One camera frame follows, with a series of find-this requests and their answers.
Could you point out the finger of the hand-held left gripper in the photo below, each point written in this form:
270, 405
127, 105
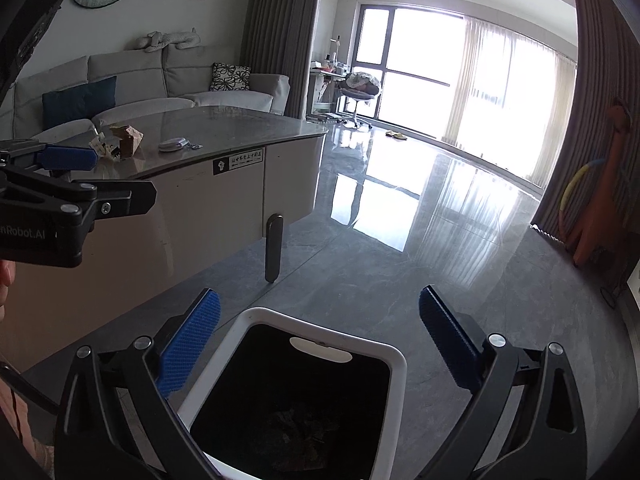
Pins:
67, 157
125, 195

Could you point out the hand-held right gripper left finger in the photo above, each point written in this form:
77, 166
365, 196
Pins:
187, 345

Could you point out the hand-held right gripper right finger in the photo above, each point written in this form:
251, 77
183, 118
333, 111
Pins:
450, 342

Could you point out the white trash bin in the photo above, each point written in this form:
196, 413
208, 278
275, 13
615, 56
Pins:
300, 400

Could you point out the person's left forearm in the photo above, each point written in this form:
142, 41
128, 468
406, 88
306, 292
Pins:
25, 445

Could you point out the person's left hand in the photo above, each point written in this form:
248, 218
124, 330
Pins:
6, 290

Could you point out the white plastic part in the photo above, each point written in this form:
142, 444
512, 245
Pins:
105, 147

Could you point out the teal pillow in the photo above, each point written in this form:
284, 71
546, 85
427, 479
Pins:
80, 102

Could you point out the brown cardboard piece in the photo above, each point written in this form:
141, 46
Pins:
127, 137

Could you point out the white round device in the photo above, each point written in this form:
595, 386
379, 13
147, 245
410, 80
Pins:
172, 144

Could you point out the grey fabric sofa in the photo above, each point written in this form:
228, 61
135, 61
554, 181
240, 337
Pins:
215, 99

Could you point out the grey plush toy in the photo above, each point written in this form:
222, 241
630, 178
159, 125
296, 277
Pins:
167, 40

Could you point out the black white floral pillow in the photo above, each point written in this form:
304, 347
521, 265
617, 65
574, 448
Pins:
230, 77

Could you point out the colourful hoop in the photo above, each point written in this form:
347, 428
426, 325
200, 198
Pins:
570, 190

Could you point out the orange toy animal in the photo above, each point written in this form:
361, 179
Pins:
607, 210

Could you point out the pair of slippers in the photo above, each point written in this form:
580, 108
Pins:
396, 135

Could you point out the grey curtain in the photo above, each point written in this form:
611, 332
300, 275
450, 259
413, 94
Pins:
590, 85
282, 35

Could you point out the cluttered white desk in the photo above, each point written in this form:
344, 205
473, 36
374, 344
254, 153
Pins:
325, 80

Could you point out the sheer white curtain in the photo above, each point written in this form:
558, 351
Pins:
510, 105

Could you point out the swivel chair with clothes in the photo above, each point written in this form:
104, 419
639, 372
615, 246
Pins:
362, 90

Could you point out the large window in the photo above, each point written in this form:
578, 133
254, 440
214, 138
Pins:
415, 60

